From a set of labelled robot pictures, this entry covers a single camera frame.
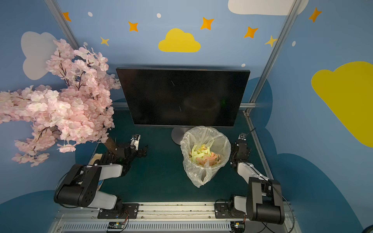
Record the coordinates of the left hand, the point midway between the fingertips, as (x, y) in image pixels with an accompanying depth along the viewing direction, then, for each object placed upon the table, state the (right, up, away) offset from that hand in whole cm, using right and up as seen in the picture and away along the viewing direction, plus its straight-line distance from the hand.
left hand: (139, 141), depth 94 cm
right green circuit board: (+57, -40, -20) cm, 73 cm away
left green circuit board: (-5, -39, -22) cm, 45 cm away
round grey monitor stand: (+24, +5, +15) cm, 29 cm away
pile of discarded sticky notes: (+40, -6, -8) cm, 41 cm away
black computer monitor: (+29, +35, +29) cm, 54 cm away
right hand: (+66, -1, -2) cm, 66 cm away
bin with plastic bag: (+49, +1, -14) cm, 51 cm away
